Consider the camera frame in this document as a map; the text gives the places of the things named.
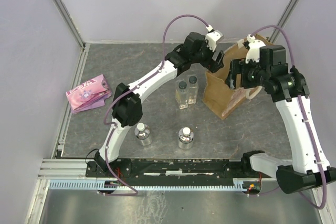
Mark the square bottle front dark cap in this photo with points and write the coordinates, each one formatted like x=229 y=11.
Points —
x=182 y=94

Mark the pink tissue pack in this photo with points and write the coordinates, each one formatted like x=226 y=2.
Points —
x=90 y=94

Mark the round clear bottle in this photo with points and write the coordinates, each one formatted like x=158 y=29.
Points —
x=142 y=133
x=186 y=138

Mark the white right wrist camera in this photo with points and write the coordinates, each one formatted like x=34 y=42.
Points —
x=253 y=49

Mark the round clear bottle left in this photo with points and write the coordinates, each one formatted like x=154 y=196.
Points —
x=142 y=133

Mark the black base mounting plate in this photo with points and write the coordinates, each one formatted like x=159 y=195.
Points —
x=182 y=172

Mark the brown canvas tote bag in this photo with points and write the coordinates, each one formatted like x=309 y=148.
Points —
x=218 y=96

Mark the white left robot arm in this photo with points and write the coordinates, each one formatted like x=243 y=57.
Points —
x=126 y=110

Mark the round clear bottle right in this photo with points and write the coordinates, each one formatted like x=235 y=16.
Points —
x=186 y=138

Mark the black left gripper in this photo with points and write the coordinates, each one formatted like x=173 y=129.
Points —
x=210 y=64

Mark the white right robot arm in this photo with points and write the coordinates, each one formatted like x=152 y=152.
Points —
x=309 y=168

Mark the square bottle dark cap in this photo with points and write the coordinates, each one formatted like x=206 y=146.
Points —
x=193 y=89
x=182 y=94

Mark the light blue cable duct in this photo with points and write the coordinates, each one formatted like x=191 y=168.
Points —
x=102 y=184

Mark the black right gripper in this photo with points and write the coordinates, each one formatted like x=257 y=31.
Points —
x=239 y=66

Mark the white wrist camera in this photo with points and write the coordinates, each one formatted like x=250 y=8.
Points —
x=212 y=38
x=253 y=49

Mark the aluminium frame rail front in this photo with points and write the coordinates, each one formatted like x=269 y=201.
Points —
x=78 y=168

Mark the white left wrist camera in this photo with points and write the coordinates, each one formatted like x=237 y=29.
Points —
x=212 y=38

